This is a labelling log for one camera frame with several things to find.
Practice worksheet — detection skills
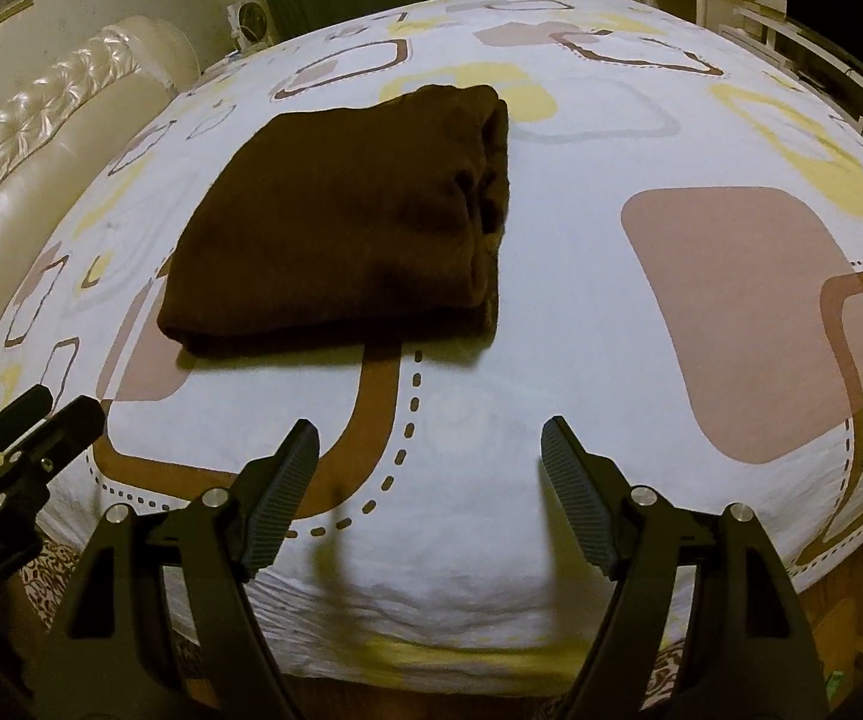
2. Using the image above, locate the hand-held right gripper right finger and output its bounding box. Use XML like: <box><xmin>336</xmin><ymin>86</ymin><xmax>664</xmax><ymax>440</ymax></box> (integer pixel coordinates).
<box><xmin>541</xmin><ymin>415</ymin><xmax>830</xmax><ymax>720</ymax></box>

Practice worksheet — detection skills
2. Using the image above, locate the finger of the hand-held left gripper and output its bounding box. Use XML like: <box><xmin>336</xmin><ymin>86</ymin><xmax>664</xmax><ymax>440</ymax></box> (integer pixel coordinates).
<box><xmin>0</xmin><ymin>396</ymin><xmax>106</xmax><ymax>481</ymax></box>
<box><xmin>0</xmin><ymin>385</ymin><xmax>55</xmax><ymax>459</ymax></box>

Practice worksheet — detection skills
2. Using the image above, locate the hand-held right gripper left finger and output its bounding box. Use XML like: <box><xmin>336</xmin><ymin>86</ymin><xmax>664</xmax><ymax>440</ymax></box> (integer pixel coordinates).
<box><xmin>30</xmin><ymin>418</ymin><xmax>322</xmax><ymax>720</ymax></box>

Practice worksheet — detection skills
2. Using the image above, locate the brown plaid sweater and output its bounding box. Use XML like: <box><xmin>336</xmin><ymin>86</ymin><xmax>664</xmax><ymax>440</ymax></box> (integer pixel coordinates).
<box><xmin>155</xmin><ymin>82</ymin><xmax>514</xmax><ymax>361</ymax></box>

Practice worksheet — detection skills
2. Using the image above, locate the brown patterned bed cloth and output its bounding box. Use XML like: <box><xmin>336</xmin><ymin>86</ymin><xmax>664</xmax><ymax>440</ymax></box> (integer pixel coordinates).
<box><xmin>19</xmin><ymin>544</ymin><xmax>83</xmax><ymax>627</ymax></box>

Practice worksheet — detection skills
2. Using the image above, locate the white printed bed sheet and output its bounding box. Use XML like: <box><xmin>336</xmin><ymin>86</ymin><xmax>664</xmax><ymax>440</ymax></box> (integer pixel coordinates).
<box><xmin>0</xmin><ymin>0</ymin><xmax>863</xmax><ymax>676</ymax></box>

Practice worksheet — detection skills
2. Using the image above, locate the cream tufted leather headboard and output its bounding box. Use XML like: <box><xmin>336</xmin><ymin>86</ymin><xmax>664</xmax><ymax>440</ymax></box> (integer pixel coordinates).
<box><xmin>0</xmin><ymin>15</ymin><xmax>203</xmax><ymax>421</ymax></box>

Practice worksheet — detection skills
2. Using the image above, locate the small white desk fan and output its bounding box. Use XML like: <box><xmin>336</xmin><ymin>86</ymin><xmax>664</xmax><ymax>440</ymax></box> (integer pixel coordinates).
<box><xmin>227</xmin><ymin>1</ymin><xmax>271</xmax><ymax>53</ymax></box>

